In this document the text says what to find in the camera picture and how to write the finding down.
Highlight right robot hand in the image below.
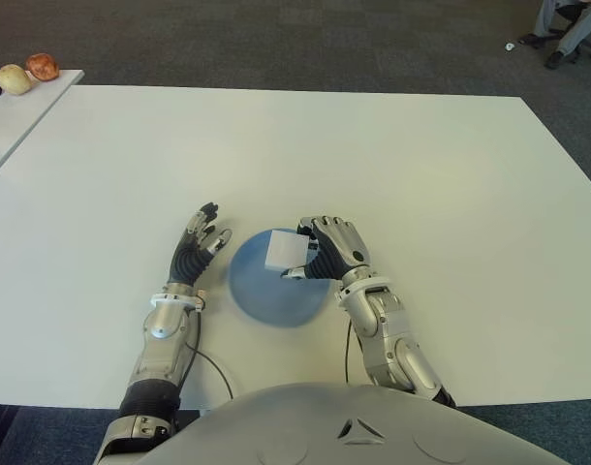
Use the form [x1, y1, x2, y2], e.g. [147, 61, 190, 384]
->
[280, 214, 375, 282]

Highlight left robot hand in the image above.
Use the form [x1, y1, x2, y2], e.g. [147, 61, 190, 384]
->
[168, 201, 233, 288]

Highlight white charger block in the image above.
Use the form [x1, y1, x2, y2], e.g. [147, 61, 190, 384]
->
[264, 230, 310, 271]

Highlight blue plate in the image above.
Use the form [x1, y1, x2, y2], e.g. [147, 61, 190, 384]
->
[227, 227, 335, 328]

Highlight grey robot torso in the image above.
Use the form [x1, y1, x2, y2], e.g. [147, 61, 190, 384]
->
[144, 381, 568, 465]

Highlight white side table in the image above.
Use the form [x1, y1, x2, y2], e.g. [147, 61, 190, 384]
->
[0, 70, 85, 185]

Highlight red-brown bread roll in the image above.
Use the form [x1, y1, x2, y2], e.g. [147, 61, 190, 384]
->
[25, 52, 61, 81]

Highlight beige bread roll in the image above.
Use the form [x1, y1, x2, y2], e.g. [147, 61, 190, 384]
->
[0, 64, 33, 96]

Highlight seated person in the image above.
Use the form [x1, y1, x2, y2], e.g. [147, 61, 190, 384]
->
[519, 0, 591, 70]

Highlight black office chair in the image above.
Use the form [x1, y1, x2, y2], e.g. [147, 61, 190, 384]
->
[546, 0, 591, 62]

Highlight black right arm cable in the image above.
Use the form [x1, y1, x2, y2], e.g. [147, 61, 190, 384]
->
[343, 322, 354, 385]

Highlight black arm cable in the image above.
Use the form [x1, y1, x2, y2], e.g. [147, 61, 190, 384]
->
[185, 314, 235, 402]
[343, 322, 354, 385]

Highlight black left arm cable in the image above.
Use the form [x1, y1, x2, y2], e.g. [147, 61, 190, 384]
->
[185, 314, 235, 402]

